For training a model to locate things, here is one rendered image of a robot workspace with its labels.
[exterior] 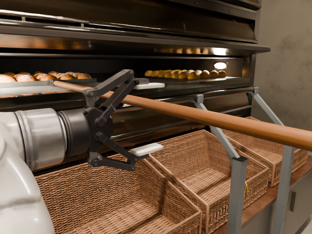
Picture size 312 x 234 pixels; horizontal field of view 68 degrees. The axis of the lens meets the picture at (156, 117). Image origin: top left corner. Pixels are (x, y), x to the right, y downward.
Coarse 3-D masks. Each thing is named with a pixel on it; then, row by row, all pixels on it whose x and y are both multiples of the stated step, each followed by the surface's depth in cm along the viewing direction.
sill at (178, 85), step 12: (168, 84) 136; (180, 84) 143; (192, 84) 150; (204, 84) 158; (216, 84) 167; (0, 96) 87; (12, 96) 87; (24, 96) 89; (36, 96) 92; (48, 96) 95; (60, 96) 98; (72, 96) 101; (84, 96) 105
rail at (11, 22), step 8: (0, 24) 69; (8, 24) 70; (16, 24) 72; (24, 24) 73; (32, 24) 74; (40, 24) 76; (48, 24) 77; (56, 24) 79; (88, 32) 87; (96, 32) 88; (104, 32) 90; (112, 32) 93; (120, 32) 95; (128, 32) 97; (136, 32) 100; (184, 40) 119; (192, 40) 122; (200, 40) 126; (208, 40) 131; (216, 40) 135
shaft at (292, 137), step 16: (128, 96) 70; (160, 112) 60; (176, 112) 54; (192, 112) 51; (208, 112) 48; (224, 128) 45; (240, 128) 42; (256, 128) 40; (272, 128) 38; (288, 128) 37; (288, 144) 37; (304, 144) 35
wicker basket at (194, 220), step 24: (72, 168) 103; (96, 168) 110; (144, 168) 118; (48, 192) 97; (72, 192) 102; (96, 192) 109; (120, 192) 117; (144, 192) 122; (168, 192) 106; (72, 216) 102; (120, 216) 110; (144, 216) 111; (168, 216) 109; (192, 216) 89
